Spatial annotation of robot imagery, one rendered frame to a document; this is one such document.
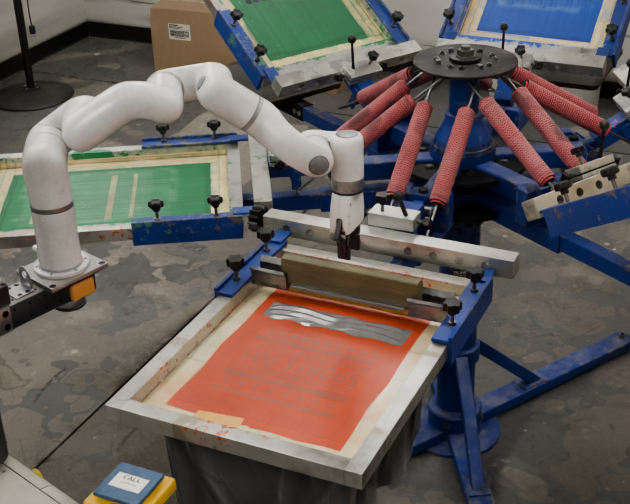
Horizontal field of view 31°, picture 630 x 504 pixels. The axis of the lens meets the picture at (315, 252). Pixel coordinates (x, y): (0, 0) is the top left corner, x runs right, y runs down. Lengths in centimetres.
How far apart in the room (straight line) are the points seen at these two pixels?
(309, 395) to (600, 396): 188
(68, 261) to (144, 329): 198
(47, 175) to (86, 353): 203
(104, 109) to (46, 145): 15
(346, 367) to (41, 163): 80
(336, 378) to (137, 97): 74
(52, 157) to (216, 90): 38
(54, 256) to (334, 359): 67
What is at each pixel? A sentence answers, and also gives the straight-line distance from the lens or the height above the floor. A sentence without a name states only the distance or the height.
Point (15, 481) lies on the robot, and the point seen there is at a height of 28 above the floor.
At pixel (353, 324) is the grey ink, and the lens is 269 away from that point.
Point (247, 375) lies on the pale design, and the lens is 254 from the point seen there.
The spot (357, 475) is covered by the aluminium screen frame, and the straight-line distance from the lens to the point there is 220.
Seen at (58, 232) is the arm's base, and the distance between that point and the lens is 259.
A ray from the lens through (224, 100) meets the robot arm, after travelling 247.
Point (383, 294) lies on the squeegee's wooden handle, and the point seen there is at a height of 101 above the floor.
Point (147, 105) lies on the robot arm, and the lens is 244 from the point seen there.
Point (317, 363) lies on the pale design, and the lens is 257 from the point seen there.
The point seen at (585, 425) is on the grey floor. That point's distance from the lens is 403.
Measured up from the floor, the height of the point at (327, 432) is 96.
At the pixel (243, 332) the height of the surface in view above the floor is 96.
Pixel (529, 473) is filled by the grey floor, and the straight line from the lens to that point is 380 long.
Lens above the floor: 238
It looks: 28 degrees down
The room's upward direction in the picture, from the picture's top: 2 degrees counter-clockwise
